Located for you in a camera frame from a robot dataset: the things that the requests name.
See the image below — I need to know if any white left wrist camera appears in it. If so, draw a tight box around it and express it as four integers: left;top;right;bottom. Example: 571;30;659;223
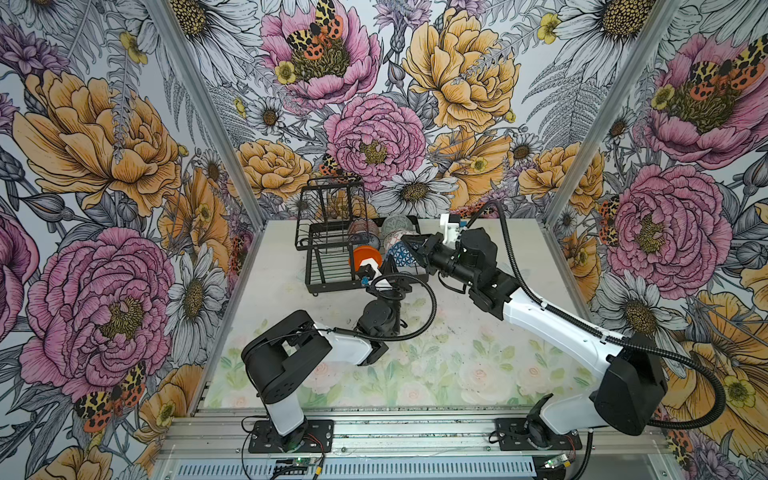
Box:
356;258;382;287

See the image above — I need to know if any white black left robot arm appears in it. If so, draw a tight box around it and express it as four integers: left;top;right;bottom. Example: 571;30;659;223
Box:
241;273;417;441

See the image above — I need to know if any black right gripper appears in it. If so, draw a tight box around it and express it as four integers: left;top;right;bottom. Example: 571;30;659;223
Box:
401;231;479;286

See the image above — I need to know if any blue floral ceramic bowl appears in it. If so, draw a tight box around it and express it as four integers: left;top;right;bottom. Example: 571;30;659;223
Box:
361;232;381;249

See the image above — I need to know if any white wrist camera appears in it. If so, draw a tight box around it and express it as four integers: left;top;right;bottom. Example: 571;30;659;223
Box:
439;213;462;248
356;258;382;287

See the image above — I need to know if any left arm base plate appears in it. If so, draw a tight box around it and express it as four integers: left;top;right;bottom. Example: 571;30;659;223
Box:
247;419;335;454

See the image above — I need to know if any green patterned ceramic bowl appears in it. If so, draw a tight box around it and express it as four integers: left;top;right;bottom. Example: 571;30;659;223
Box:
381;215;416;236

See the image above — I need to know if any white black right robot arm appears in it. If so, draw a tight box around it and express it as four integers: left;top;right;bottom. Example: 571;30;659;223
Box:
403;228;727;436

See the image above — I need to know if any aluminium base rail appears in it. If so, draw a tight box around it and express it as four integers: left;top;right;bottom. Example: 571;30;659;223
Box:
152;409;684;479

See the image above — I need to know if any black wire dish rack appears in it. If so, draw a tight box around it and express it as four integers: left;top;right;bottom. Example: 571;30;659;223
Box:
294;174;427;295

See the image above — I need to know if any white brown lattice bowl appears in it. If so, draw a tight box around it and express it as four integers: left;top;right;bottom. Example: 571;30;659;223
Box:
382;229;413;254

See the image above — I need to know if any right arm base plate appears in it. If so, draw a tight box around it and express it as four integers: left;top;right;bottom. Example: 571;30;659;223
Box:
488;417;583;452

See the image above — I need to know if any red patterned ceramic bowl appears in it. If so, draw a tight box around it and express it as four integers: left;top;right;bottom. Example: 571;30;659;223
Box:
348;218;380;236

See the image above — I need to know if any right aluminium corner post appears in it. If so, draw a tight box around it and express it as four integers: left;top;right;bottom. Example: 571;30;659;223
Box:
542;0;685;226

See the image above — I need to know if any dark blue patterned bowl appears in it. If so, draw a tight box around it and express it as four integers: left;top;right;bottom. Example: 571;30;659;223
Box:
385;240;417;269

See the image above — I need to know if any orange plastic bowl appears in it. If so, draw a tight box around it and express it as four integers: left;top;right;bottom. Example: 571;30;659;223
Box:
352;245;383;271

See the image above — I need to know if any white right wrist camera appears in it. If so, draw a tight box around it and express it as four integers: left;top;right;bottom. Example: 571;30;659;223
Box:
439;213;462;248

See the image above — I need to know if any aluminium corner post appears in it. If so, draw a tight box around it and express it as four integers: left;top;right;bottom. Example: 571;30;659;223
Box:
140;0;268;229
542;0;685;226

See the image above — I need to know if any left aluminium corner post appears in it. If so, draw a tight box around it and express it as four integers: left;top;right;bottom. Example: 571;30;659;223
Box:
140;0;268;229

